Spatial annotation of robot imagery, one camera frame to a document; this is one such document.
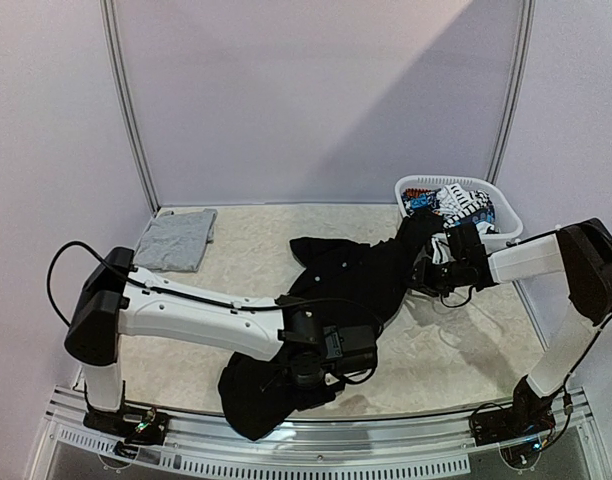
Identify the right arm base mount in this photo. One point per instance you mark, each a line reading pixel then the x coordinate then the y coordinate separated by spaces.
pixel 492 423

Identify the aluminium front rail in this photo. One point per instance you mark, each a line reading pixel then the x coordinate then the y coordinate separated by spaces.
pixel 203 446

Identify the translucent white laundry basket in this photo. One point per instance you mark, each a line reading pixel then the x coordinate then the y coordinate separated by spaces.
pixel 508 225

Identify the aluminium right corner post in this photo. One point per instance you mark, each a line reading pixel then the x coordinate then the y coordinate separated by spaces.
pixel 516 75

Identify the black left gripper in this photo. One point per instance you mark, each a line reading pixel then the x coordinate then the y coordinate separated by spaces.
pixel 321 398

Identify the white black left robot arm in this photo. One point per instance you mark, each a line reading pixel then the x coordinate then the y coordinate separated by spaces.
pixel 121 299

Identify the aluminium left corner post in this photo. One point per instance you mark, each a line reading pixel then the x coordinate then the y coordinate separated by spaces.
pixel 110 22

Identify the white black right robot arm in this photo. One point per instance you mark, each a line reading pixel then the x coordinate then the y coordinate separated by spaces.
pixel 577 257

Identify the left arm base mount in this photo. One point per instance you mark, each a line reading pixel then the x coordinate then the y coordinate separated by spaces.
pixel 133 425

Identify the black white striped garment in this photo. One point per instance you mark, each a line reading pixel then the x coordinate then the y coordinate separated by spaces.
pixel 458 206

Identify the navy printed garment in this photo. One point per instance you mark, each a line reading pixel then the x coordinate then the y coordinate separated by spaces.
pixel 415 199

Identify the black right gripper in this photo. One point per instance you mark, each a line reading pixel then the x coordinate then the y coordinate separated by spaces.
pixel 431 270

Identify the grey t-shirt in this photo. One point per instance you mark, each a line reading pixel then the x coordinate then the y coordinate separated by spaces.
pixel 176 242

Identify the aluminium corner post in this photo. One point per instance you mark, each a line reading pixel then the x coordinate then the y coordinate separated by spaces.
pixel 516 75
pixel 110 22

